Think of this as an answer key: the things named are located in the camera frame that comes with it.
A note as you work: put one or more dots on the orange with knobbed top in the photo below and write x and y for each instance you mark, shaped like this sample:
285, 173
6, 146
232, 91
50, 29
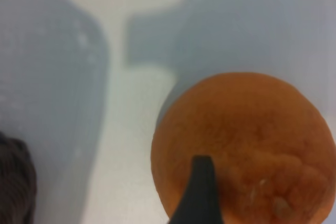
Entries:
262, 129

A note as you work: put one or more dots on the dark brown woven wicker basket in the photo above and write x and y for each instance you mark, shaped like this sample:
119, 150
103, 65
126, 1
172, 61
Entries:
15, 182

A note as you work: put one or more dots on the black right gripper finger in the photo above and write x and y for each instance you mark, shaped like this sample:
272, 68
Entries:
200, 197

